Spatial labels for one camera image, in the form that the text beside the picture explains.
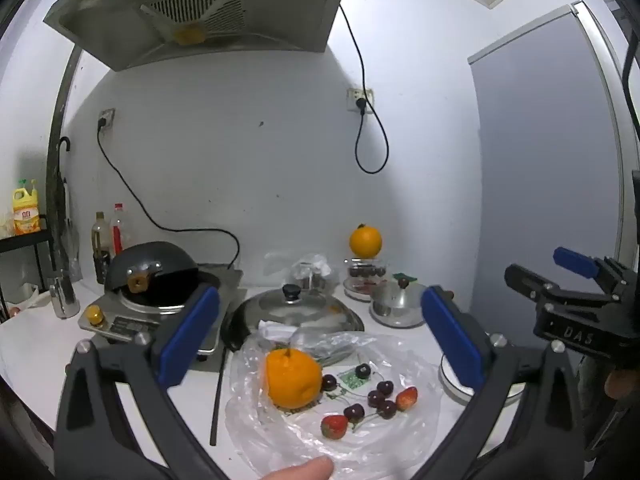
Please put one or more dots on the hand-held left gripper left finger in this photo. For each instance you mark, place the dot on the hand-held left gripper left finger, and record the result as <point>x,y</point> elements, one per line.
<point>190,335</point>

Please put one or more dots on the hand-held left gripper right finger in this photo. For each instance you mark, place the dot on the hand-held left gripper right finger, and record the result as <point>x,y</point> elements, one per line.
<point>450,340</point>

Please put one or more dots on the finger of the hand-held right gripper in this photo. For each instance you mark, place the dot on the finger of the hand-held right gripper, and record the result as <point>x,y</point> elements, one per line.
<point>575,260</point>
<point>530,280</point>

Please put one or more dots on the white round plate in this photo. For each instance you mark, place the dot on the white round plate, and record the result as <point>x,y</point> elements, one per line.
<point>452,387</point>

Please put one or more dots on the dark red cherry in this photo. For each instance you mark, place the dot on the dark red cherry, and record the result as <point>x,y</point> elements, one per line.
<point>386,408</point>
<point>375,398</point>
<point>384,388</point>
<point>363,371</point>
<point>354,412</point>
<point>328,382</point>

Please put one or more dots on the large orange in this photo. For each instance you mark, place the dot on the large orange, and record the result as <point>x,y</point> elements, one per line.
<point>292,377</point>

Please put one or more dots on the clear printed plastic bag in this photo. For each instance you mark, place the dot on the clear printed plastic bag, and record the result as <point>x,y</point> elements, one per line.
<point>390,440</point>

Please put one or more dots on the person's right hand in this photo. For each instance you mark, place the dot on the person's right hand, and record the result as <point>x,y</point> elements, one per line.
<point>617,385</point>

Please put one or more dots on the large steel pan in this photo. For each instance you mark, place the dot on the large steel pan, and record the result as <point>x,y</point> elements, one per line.
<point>230,332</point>

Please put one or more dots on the small steel pot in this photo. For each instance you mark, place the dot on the small steel pot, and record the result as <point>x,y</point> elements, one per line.
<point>395,321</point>

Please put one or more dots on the small steel pot lid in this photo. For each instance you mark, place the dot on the small steel pot lid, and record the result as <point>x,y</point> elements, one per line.
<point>400,297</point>

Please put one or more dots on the steel induction cooker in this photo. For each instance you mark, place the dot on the steel induction cooker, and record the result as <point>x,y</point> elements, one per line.
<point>125,325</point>

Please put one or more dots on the black stick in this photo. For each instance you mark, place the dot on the black stick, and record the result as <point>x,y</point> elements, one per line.
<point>217,395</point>

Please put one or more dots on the white paper wrapper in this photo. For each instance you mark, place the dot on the white paper wrapper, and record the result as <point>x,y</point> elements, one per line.
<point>275,332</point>

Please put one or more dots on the grey door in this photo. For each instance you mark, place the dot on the grey door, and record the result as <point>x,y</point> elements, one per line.
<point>545,160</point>

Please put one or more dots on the small white plate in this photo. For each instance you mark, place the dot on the small white plate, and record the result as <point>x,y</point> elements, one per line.
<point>356,293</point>

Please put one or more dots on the clear box of cherries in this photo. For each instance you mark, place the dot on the clear box of cherries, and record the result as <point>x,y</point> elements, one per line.
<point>366,271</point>

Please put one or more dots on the large steel domed lid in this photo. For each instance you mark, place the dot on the large steel domed lid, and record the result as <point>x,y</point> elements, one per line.
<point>300,310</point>

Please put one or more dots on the red cap bottle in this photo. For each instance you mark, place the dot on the red cap bottle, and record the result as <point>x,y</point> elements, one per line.
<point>118,230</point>

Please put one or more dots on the orange with stem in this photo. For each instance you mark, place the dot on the orange with stem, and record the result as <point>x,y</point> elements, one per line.
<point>365,241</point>

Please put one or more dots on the steel cup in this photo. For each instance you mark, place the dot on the steel cup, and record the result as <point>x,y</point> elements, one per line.
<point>62,297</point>

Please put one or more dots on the crumpled clear plastic bag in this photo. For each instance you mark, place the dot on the crumpled clear plastic bag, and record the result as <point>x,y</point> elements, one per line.
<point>305,265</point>

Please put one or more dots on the steel seasoning jar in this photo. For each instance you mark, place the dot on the steel seasoning jar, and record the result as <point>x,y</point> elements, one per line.
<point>315,280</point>

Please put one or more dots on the white plastic bag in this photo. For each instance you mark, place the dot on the white plastic bag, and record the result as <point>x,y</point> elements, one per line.
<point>30,297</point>

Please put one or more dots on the black metal rack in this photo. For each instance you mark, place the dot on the black metal rack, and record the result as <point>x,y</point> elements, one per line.
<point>25,241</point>

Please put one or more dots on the yellow detergent bottle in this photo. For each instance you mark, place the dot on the yellow detergent bottle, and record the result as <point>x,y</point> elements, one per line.
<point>26,212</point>

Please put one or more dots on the dark vertical pipe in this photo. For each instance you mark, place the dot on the dark vertical pipe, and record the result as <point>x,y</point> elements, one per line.
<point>57,125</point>

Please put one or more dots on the steel range hood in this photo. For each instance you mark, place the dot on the steel range hood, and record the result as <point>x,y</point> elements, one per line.
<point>200,10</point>

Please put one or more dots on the white wall socket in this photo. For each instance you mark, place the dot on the white wall socket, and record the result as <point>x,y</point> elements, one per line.
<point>360,96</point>
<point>106,119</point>

